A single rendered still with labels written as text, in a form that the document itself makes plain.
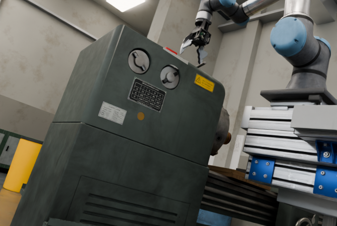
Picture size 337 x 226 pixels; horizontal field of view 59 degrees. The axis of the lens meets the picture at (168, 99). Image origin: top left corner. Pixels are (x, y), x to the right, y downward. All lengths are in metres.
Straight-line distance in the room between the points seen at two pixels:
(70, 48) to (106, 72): 8.29
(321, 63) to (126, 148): 0.75
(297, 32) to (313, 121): 0.30
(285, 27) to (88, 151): 0.78
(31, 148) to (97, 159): 3.82
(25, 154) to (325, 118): 4.41
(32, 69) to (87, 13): 2.46
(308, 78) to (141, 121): 0.61
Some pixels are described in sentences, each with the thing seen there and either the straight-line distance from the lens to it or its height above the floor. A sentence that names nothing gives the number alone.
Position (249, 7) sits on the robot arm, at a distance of 1.53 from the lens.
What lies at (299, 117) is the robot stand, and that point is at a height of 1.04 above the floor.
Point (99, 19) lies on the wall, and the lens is 9.96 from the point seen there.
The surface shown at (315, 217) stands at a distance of 1.99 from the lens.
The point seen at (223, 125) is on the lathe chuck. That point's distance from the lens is 1.51.
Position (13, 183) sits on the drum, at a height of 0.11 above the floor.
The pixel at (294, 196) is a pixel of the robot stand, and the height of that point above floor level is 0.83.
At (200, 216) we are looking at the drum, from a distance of 5.24.
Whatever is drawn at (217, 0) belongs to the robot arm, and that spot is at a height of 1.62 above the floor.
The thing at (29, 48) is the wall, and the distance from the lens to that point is 8.98.
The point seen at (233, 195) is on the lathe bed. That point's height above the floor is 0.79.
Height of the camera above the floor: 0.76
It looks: 15 degrees up
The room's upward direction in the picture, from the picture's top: 17 degrees clockwise
